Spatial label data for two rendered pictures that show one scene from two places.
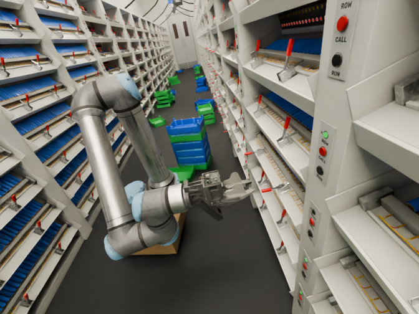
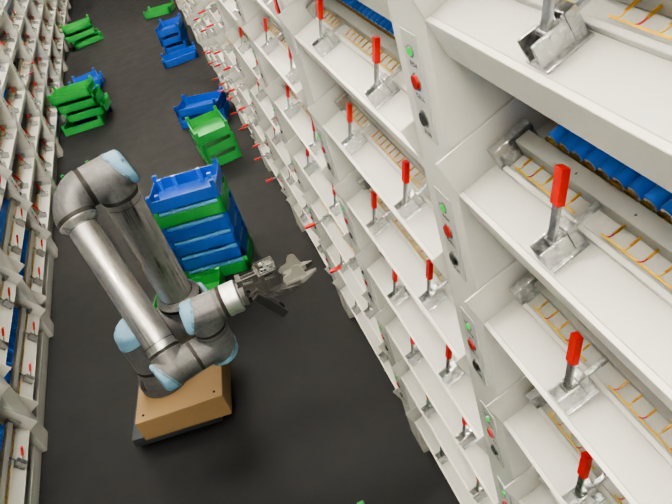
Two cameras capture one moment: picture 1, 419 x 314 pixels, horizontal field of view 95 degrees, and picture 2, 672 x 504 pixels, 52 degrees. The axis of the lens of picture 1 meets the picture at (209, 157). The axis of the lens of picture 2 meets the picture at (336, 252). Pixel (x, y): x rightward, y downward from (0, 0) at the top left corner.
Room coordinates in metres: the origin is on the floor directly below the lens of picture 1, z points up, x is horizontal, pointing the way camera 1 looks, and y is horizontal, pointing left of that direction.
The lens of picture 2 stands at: (-1.05, 0.06, 1.73)
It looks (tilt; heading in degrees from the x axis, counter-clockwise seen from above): 35 degrees down; 351
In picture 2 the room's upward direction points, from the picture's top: 19 degrees counter-clockwise
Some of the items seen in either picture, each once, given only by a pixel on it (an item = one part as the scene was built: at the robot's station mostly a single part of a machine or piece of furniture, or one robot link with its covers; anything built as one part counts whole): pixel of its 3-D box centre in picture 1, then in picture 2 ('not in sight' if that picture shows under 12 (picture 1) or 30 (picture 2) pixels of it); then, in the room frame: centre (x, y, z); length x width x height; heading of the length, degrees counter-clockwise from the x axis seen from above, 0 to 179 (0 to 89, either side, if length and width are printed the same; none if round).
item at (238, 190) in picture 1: (239, 190); (298, 272); (0.44, -0.07, 0.66); 0.09 x 0.03 x 0.06; 81
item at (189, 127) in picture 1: (186, 124); (185, 185); (1.66, 0.15, 0.44); 0.30 x 0.20 x 0.08; 74
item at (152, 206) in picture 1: (154, 204); (203, 311); (0.47, 0.20, 0.65); 0.12 x 0.09 x 0.10; 89
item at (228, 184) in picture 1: (235, 179); (293, 262); (0.49, -0.07, 0.66); 0.09 x 0.03 x 0.06; 97
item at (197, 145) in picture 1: (189, 139); (199, 215); (1.66, 0.15, 0.28); 0.30 x 0.20 x 0.08; 74
